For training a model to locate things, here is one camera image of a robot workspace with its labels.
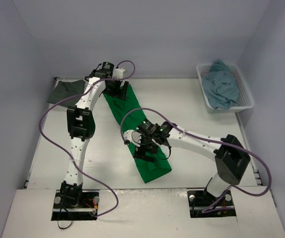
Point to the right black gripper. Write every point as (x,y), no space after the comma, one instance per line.
(144,152)

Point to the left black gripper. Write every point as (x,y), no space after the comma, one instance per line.
(116,90)

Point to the green t shirt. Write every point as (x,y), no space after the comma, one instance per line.
(148,171)

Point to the grey t shirt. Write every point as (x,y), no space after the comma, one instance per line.
(66,93)

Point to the white t shirt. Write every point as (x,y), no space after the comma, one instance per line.
(85,85)

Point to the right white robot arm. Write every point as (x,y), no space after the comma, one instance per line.
(227,153)

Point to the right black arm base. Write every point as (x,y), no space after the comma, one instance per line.
(203,205)

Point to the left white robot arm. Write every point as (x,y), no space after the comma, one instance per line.
(81,125)

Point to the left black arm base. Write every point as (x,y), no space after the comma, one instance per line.
(65,213)

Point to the teal cloth in basket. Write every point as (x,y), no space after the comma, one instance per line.
(220,86)

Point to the white plastic basket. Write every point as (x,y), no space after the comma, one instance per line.
(245,99)

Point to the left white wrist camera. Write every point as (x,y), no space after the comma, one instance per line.
(119,73)

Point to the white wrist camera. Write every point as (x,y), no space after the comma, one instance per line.
(119,73)
(133,137)

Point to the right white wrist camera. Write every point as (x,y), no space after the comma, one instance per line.
(133,137)

